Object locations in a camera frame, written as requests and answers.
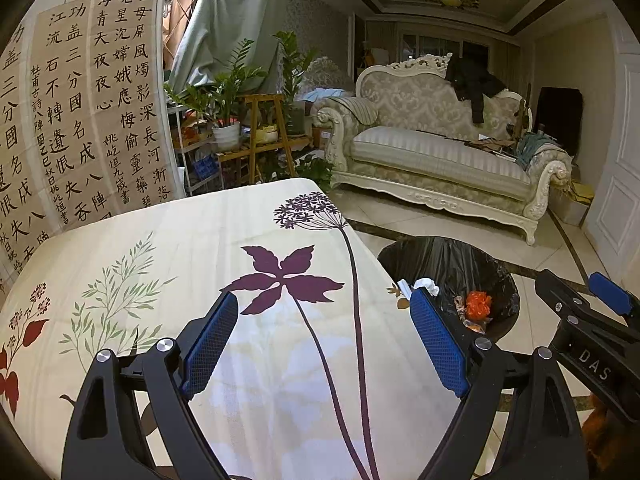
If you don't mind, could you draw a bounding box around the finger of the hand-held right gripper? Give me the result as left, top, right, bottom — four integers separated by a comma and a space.
534, 269, 601, 331
588, 272, 640, 333

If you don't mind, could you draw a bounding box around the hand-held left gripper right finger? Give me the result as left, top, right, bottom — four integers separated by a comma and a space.
409, 287, 586, 480

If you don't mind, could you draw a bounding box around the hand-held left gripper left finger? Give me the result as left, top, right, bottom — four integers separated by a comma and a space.
61, 290, 240, 480

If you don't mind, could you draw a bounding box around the orange plastic bag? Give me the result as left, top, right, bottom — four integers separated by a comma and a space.
465, 291, 493, 321

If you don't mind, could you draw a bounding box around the trash bin with black bag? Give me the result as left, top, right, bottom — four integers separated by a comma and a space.
377, 236, 522, 346

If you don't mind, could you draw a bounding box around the person's right forearm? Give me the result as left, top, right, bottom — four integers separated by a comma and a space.
580, 392, 640, 480

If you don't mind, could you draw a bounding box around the grey carton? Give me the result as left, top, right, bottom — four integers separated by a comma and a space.
550, 187, 588, 226

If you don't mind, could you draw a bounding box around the yellow box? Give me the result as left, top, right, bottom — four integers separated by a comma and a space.
570, 182, 596, 206

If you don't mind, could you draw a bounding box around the floral tablecloth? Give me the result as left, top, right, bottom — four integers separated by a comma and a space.
0, 177, 481, 480

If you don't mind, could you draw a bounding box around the white door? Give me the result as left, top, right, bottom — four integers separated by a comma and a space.
582, 20, 640, 291

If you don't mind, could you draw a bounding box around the blue knit blanket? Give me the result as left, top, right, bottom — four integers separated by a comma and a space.
515, 132, 561, 168

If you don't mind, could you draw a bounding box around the dark brown cloth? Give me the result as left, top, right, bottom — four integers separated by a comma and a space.
465, 136, 518, 158

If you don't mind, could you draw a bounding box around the white metal shelf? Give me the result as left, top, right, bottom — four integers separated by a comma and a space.
167, 105, 226, 196

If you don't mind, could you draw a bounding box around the blue plastic crate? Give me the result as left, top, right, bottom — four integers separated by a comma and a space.
194, 157, 221, 181

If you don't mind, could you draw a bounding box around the ornate white sofa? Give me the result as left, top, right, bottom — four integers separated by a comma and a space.
312, 52, 573, 246

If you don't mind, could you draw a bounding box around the thin black stick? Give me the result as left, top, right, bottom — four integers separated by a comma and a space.
415, 129, 481, 142

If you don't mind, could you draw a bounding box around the leafy floor plant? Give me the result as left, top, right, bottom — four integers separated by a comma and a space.
295, 152, 336, 193

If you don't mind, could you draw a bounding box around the small plant in yellow pot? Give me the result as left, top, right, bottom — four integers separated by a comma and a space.
257, 110, 281, 143

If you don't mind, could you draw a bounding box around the black jacket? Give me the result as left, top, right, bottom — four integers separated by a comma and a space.
445, 55, 511, 123

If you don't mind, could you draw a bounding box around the wooden plant stand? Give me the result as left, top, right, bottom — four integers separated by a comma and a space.
217, 94, 313, 186

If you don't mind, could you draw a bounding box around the large plant in white pot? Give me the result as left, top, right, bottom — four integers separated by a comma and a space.
164, 39, 268, 152

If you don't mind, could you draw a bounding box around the window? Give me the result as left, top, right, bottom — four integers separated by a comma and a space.
400, 32, 493, 61

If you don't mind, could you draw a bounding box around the tall plant in dark pot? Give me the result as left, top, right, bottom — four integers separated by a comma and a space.
270, 30, 321, 136

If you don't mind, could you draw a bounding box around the ornate armchair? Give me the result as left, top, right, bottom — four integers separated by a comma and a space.
300, 56, 361, 111

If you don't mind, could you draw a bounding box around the grey-green curtain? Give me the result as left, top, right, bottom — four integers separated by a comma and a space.
167, 0, 296, 91

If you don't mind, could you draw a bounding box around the calligraphy wall hanging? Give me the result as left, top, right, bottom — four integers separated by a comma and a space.
0, 0, 186, 291

